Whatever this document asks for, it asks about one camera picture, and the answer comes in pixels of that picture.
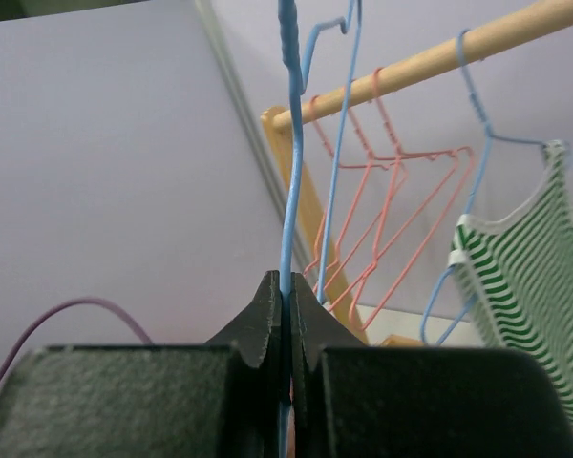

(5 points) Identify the pink wire hanger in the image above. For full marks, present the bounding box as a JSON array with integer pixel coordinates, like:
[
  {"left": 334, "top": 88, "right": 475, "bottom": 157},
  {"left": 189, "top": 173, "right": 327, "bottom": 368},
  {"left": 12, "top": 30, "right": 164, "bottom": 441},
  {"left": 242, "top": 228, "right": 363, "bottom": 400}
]
[
  {"left": 304, "top": 95, "right": 377, "bottom": 301},
  {"left": 312, "top": 107, "right": 459, "bottom": 306},
  {"left": 329, "top": 70, "right": 477, "bottom": 332}
]

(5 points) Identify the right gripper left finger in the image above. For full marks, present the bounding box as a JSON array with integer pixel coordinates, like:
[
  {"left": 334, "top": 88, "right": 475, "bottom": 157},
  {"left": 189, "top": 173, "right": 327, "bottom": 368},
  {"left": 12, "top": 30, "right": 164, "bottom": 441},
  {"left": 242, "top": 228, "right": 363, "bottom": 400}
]
[{"left": 0, "top": 271, "right": 281, "bottom": 457}]

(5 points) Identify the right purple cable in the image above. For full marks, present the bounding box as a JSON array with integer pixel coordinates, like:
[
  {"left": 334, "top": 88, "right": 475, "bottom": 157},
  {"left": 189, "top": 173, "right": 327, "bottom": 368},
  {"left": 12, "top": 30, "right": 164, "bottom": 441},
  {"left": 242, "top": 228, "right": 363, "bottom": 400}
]
[{"left": 0, "top": 298, "right": 154, "bottom": 402}]

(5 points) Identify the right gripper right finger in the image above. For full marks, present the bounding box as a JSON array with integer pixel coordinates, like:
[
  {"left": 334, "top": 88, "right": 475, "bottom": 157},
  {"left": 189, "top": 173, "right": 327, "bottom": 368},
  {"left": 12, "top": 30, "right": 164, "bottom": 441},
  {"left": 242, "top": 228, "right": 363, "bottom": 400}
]
[{"left": 290, "top": 275, "right": 573, "bottom": 457}]

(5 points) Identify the wooden clothes rack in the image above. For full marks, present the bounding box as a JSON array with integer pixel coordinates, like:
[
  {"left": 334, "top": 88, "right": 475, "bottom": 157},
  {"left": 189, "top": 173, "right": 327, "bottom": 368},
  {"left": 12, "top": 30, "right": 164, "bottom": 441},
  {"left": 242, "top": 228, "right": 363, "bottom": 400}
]
[{"left": 261, "top": 1, "right": 573, "bottom": 345}]

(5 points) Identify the green white striped tank top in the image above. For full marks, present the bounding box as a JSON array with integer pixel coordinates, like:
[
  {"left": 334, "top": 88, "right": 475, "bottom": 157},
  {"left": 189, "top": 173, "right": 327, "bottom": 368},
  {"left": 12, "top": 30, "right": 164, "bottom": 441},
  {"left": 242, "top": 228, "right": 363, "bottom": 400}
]
[{"left": 449, "top": 140, "right": 573, "bottom": 428}]

